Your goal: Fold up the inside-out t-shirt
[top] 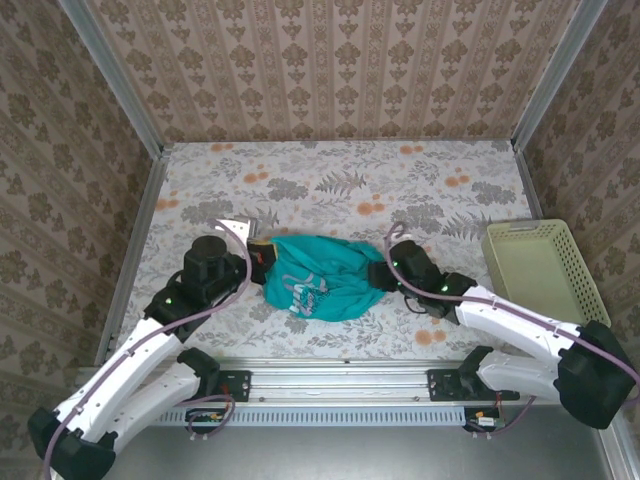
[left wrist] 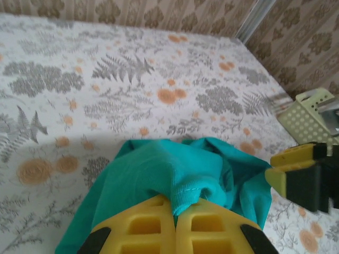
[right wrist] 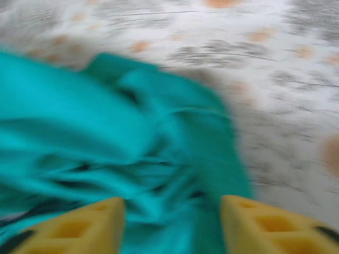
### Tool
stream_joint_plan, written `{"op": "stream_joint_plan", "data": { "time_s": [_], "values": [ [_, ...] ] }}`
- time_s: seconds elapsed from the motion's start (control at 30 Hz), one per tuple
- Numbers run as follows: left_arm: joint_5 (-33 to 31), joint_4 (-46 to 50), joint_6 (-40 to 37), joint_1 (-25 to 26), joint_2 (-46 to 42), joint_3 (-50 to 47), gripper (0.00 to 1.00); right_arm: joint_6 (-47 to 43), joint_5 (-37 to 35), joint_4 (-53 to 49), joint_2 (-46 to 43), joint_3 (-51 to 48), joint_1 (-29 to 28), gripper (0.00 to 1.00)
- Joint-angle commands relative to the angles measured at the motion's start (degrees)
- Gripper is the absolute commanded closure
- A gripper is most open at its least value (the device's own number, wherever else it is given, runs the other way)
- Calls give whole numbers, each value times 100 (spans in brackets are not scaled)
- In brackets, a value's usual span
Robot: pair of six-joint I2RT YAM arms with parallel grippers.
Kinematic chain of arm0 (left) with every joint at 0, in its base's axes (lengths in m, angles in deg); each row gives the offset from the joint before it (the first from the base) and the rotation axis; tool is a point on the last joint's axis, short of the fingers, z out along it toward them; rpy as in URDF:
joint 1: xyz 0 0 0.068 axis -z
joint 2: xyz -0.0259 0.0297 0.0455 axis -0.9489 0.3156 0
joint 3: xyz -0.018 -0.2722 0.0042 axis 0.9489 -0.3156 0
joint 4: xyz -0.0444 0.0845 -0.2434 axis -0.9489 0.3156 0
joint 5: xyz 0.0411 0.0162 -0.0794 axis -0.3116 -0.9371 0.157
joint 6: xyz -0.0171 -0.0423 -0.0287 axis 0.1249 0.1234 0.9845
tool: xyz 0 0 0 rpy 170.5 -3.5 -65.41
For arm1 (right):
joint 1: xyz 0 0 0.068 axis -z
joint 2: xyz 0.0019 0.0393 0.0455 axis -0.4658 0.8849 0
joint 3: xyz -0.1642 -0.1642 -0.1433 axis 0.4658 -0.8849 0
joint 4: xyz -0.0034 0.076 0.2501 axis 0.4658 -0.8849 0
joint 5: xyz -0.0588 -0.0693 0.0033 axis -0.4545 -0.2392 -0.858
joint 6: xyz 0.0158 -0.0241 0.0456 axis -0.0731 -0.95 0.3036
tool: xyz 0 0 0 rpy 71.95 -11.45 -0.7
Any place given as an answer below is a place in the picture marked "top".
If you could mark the teal t-shirt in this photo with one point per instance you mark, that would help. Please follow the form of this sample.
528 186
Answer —
340 280

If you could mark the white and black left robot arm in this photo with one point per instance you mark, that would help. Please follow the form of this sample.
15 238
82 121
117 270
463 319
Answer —
125 370

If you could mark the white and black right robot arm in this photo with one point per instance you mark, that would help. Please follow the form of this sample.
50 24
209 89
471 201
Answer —
520 320

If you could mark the floral table cover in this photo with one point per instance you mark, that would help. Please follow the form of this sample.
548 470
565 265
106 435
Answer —
350 165

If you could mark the pale green plastic basket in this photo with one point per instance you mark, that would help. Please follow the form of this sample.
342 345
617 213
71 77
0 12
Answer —
540 270

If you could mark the small connector board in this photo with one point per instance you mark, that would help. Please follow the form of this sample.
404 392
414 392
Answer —
207 417
484 422

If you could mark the grey metal panel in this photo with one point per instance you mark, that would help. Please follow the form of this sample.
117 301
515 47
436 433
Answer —
325 455

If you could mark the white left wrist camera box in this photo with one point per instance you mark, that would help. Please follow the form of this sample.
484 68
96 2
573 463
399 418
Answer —
240 227

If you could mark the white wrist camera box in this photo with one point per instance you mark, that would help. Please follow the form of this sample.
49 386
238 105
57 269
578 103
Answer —
240 227
404 235

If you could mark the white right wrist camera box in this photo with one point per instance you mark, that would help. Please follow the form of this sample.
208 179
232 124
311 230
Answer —
404 235

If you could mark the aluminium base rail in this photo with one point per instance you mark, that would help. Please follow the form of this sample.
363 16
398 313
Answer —
340 380

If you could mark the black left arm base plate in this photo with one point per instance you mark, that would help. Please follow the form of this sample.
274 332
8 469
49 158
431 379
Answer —
237 385

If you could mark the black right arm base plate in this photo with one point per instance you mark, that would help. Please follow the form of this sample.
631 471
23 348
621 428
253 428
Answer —
440 385

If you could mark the aluminium frame post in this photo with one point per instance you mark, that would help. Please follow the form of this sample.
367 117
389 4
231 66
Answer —
114 75
556 75

